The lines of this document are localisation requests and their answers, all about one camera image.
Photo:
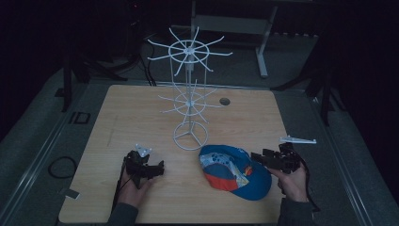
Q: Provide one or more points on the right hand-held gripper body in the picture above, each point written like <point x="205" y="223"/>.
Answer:
<point x="287" y="157"/>

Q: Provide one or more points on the black tripod stand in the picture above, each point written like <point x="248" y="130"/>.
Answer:
<point x="320" y="81"/>
<point x="84" y="67"/>

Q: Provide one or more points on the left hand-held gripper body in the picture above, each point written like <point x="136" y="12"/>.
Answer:
<point x="137" y="161"/>

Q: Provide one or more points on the black floor socket box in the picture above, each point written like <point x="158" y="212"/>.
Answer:
<point x="80" y="117"/>

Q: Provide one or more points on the blue and orange cap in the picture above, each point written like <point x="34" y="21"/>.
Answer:
<point x="233" y="172"/>

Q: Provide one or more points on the person's right hand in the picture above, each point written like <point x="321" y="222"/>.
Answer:
<point x="291" y="185"/>

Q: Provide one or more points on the grey metal stand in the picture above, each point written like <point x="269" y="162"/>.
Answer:
<point x="238" y="25"/>

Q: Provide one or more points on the person's left hand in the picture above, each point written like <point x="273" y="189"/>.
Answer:
<point x="133" y="190"/>

